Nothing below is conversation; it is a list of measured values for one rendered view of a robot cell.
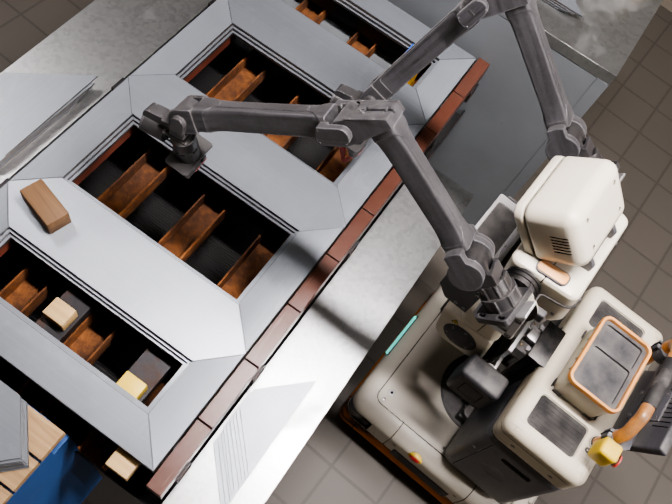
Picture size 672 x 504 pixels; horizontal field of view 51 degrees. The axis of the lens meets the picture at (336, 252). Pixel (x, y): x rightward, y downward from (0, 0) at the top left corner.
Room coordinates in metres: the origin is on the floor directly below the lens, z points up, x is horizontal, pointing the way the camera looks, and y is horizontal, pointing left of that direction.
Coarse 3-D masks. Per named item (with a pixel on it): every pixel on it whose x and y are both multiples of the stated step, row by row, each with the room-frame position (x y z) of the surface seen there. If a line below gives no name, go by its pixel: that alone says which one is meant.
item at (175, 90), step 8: (176, 80) 1.14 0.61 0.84; (160, 88) 1.09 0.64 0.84; (168, 88) 1.10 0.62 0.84; (176, 88) 1.11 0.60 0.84; (184, 88) 1.12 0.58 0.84; (192, 88) 1.13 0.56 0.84; (152, 96) 1.05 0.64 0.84; (160, 96) 1.07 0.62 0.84; (168, 96) 1.08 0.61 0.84; (176, 96) 1.09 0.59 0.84; (184, 96) 1.10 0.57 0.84; (144, 104) 1.02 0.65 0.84; (160, 104) 1.04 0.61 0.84; (168, 104) 1.05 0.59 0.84; (176, 104) 1.06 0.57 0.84; (136, 112) 0.99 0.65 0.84
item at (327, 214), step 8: (336, 192) 1.02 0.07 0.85; (328, 200) 0.98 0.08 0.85; (336, 200) 0.99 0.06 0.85; (320, 208) 0.95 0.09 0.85; (328, 208) 0.96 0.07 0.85; (336, 208) 0.97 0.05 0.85; (312, 216) 0.92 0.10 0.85; (320, 216) 0.93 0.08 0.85; (328, 216) 0.94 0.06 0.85; (336, 216) 0.95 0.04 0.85; (312, 224) 0.89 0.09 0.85; (320, 224) 0.91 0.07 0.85; (328, 224) 0.92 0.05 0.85
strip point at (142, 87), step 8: (136, 80) 1.08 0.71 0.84; (144, 80) 1.09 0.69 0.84; (152, 80) 1.10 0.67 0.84; (160, 80) 1.11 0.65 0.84; (168, 80) 1.13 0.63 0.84; (136, 88) 1.06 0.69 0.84; (144, 88) 1.07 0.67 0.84; (152, 88) 1.08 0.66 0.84; (136, 96) 1.03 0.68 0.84; (144, 96) 1.04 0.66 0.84; (136, 104) 1.01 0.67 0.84
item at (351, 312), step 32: (448, 192) 1.29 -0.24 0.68; (384, 224) 1.09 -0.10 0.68; (416, 224) 1.14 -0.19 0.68; (352, 256) 0.94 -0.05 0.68; (384, 256) 0.99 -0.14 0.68; (416, 256) 1.03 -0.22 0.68; (352, 288) 0.85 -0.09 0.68; (384, 288) 0.89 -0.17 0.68; (320, 320) 0.72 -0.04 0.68; (352, 320) 0.76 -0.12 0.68; (384, 320) 0.80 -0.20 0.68; (288, 352) 0.60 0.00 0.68; (320, 352) 0.64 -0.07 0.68; (352, 352) 0.67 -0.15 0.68; (256, 384) 0.48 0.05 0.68; (320, 384) 0.55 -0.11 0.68; (320, 416) 0.48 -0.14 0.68; (288, 448) 0.37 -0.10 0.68; (192, 480) 0.20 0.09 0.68; (256, 480) 0.27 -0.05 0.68
